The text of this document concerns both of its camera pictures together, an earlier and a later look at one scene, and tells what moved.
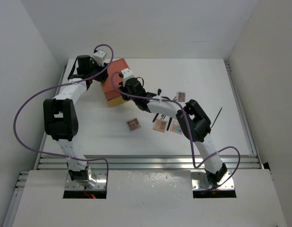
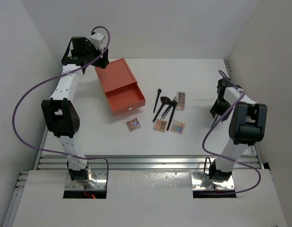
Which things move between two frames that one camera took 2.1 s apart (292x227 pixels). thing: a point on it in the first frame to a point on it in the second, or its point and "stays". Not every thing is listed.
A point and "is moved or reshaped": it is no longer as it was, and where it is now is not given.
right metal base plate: x=200 y=181 stays
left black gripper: x=102 y=76 to x=101 y=62
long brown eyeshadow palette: x=181 y=96 stays
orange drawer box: x=114 y=96 is moved or reshaped
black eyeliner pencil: x=214 y=121 stays
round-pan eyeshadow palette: x=133 y=124 stays
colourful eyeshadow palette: x=176 y=126 stays
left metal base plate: x=98 y=175 stays
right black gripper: x=124 y=88 to x=215 y=111
